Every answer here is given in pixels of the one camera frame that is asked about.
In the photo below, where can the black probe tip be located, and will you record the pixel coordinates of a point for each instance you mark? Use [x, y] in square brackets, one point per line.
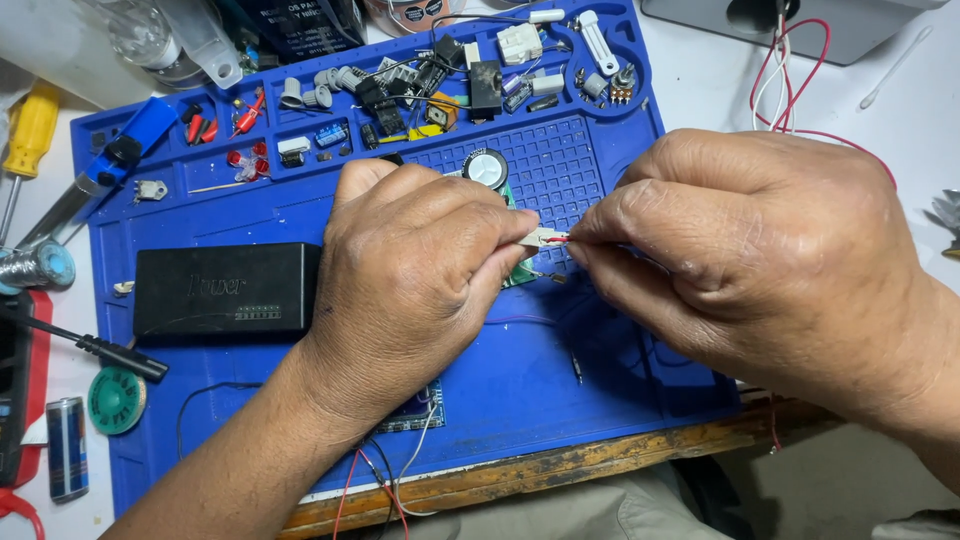
[577, 369]

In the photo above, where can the group of grey knobs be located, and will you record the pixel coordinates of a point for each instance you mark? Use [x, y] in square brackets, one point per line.
[322, 94]

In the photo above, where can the grey monitor stand base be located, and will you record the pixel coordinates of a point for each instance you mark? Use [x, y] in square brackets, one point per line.
[825, 30]

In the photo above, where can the person's grey trousers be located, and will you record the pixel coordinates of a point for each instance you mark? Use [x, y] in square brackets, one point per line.
[585, 502]

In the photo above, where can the red test clips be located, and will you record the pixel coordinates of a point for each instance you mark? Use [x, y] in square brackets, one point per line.
[247, 116]

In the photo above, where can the black power adapter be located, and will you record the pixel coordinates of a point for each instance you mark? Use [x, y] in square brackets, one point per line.
[225, 289]

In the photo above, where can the blue soldering tool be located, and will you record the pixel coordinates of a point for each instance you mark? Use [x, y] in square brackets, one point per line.
[124, 154]

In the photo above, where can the white block connector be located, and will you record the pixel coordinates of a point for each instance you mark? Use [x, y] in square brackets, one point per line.
[519, 43]

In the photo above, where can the small white clip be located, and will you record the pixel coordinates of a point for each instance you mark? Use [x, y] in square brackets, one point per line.
[124, 288]

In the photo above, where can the white plastic clip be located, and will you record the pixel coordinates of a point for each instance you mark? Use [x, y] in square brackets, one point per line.
[598, 41]

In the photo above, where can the blue silicone work mat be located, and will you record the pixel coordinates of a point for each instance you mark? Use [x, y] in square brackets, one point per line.
[247, 420]

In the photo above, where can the metal potentiometer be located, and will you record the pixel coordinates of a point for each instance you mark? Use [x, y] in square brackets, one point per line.
[622, 82]

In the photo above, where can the white box capacitor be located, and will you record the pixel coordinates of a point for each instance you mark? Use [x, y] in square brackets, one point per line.
[548, 84]

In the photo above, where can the black printed box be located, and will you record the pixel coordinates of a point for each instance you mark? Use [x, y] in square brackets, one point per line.
[307, 26]

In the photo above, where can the blue capacitor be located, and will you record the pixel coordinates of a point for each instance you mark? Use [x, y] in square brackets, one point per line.
[331, 135]

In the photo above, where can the wooden toothpick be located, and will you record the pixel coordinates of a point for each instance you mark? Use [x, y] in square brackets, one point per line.
[217, 187]

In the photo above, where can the yellow small transformer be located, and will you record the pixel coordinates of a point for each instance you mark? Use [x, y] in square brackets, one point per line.
[442, 112]

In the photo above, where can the white switch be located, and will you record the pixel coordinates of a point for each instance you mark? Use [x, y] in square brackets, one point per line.
[293, 145]

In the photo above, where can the green circuit board with capacitor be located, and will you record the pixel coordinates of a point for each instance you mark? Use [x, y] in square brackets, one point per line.
[486, 169]

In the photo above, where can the green desoldering wick spool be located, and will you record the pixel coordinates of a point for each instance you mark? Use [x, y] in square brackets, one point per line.
[116, 401]

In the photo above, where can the white cotton swab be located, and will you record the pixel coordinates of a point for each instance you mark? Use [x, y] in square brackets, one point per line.
[896, 67]

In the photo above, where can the person's left hand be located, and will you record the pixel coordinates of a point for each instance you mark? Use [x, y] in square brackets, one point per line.
[397, 277]

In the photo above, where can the black relay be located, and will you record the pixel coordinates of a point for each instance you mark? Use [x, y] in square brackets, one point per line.
[486, 90]

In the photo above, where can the white cylinder fuse holder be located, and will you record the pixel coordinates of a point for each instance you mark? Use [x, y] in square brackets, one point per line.
[547, 16]

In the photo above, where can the black transistors cluster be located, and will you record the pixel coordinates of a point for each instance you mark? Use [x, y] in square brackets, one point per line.
[382, 105]

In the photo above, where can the group of red LEDs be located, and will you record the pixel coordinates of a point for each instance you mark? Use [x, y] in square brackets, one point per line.
[247, 161]

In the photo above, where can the blue cylindrical battery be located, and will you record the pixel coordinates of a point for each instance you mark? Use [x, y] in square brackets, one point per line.
[67, 450]

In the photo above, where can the clear plastic bottle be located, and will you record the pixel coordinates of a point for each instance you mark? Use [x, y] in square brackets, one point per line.
[172, 41]

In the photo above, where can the person's right hand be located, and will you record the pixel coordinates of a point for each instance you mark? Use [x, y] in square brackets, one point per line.
[765, 247]

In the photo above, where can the small blue circuit board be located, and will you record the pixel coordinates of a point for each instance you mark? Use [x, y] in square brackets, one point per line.
[412, 416]

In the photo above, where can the red cased multimeter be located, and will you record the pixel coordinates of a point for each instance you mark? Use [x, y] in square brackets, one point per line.
[22, 390]

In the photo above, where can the red test lead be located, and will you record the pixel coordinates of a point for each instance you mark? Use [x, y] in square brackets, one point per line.
[19, 510]

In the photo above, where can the red and black plug caps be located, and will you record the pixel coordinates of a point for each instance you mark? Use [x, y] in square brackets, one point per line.
[199, 127]

